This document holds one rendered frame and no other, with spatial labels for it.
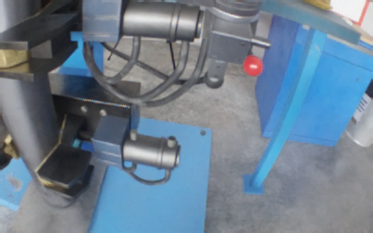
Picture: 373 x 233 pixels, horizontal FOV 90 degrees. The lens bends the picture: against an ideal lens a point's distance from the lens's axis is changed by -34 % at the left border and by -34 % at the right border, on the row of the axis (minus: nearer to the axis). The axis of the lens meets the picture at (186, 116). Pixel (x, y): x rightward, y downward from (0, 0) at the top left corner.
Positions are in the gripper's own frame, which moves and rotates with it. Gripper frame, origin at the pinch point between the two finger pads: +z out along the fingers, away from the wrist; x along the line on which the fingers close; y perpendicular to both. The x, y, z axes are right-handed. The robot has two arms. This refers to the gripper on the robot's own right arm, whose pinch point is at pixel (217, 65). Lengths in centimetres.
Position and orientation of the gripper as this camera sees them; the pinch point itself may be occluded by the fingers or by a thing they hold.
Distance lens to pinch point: 44.0
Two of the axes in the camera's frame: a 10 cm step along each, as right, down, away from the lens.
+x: 1.4, -8.6, 4.9
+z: -0.9, 4.9, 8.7
